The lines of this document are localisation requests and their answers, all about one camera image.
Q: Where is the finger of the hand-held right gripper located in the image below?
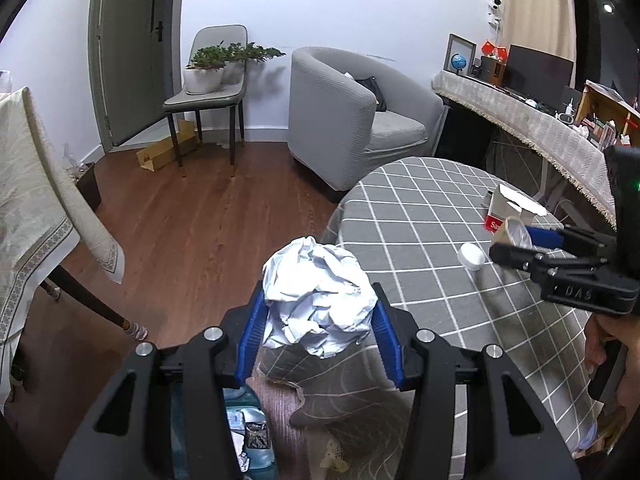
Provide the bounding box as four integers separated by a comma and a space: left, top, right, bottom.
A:
489, 241, 617, 282
525, 225, 618, 257

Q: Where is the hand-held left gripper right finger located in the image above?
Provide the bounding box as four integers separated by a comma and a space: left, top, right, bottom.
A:
371, 282, 583, 480

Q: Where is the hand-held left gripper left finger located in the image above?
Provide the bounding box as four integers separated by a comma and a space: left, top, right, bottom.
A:
54, 282, 267, 480

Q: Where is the clear plastic cup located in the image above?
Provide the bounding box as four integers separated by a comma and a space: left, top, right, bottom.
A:
502, 216, 539, 251

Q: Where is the white paper ball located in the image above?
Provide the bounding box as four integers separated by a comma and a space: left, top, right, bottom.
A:
262, 235, 379, 359

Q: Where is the blue translucent waste bin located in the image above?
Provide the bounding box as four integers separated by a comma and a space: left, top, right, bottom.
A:
220, 384, 279, 480

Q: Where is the person's right hand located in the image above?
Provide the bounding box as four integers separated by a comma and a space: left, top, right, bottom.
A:
583, 314, 621, 386

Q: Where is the white round lid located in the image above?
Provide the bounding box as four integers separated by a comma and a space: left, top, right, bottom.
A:
458, 243, 486, 272

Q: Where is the red and white carton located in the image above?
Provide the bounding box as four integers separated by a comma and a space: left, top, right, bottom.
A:
483, 183, 549, 236

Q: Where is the wooden desk organiser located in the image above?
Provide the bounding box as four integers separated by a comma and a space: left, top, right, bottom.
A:
574, 79, 640, 147

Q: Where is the grey checkered tablecloth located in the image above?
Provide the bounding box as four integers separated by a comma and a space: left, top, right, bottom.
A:
290, 156, 617, 480

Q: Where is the grey fringed desk cloth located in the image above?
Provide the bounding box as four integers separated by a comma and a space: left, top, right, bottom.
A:
432, 69, 619, 227

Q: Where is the black computer monitor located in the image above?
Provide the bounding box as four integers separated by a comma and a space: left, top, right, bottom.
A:
502, 43, 575, 104

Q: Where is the dark wooden table leg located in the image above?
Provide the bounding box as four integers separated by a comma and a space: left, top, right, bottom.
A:
46, 264, 149, 342

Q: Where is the brown wooden box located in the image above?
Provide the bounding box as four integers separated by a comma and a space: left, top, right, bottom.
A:
479, 55, 506, 86

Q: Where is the long cardboard box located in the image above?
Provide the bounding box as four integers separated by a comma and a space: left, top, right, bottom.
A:
137, 119, 197, 172

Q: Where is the beige curtain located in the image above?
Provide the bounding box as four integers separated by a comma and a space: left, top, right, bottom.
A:
495, 0, 576, 77

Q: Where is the black bag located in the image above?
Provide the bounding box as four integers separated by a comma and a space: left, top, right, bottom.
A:
355, 77, 389, 114

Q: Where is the dark brown waste bin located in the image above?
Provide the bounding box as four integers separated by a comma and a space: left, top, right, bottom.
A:
74, 161, 104, 212

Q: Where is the grey armchair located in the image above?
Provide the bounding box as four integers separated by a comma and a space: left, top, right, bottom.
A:
288, 46, 445, 205

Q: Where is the grey dining chair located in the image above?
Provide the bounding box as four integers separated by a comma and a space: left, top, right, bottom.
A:
163, 24, 250, 179

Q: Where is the cream patterned tablecloth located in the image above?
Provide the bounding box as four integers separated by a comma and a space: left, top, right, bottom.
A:
0, 87, 126, 407

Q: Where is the grey door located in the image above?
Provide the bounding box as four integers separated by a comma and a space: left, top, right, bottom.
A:
89, 0, 187, 154

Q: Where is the grey picture frame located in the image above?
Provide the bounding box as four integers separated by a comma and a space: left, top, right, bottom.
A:
446, 33, 477, 77

